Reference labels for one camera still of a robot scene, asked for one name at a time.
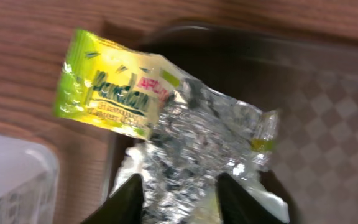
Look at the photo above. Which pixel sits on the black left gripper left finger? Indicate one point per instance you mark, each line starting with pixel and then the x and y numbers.
pixel 123 207

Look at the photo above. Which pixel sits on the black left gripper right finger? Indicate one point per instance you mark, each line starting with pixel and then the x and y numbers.
pixel 237 206

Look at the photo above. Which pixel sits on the white tissue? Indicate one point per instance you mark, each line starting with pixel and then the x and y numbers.
pixel 178 183

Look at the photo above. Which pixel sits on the yellow green foil wrapper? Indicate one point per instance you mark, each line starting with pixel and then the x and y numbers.
pixel 145 96

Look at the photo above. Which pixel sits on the dark brown serving tray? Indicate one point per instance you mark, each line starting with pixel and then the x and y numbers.
pixel 314 165

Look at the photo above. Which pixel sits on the clear plastic bin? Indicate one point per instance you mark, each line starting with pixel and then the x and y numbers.
pixel 28 182

